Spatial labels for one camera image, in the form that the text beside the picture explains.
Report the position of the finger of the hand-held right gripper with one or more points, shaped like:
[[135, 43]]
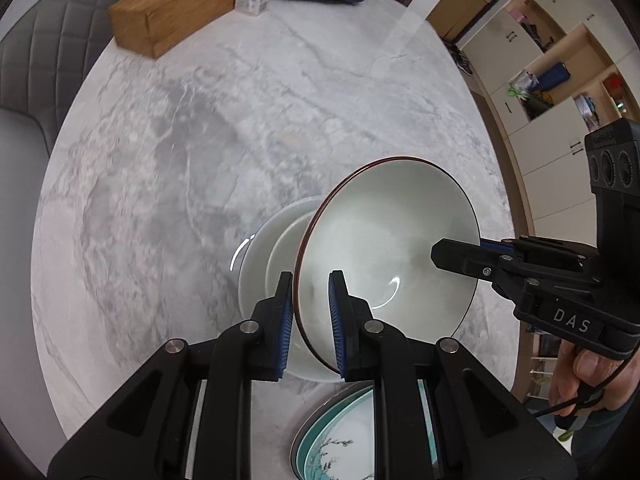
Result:
[[460, 257], [550, 255]]

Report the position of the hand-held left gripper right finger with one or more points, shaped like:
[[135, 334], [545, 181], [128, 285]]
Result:
[[336, 320]]

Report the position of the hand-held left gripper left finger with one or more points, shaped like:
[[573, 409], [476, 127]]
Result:
[[285, 320]]

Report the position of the white bowl dark rim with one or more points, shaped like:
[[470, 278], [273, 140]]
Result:
[[390, 220]]

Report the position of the person's right forearm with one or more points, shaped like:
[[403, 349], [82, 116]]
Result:
[[610, 440]]

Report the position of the person's right hand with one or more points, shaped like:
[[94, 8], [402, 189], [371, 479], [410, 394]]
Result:
[[590, 370]]

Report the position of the red box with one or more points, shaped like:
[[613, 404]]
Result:
[[616, 82]]

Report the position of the blue bag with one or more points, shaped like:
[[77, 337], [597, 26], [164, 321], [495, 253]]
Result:
[[552, 76]]

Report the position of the dark shoe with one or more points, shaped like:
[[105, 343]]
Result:
[[462, 62]]

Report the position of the wooden tissue box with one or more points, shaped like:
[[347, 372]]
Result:
[[165, 15]]

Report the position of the grey quilted chair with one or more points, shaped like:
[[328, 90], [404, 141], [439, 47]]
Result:
[[55, 60]]

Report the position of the wooden wall cabinet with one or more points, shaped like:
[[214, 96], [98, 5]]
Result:
[[550, 110]]

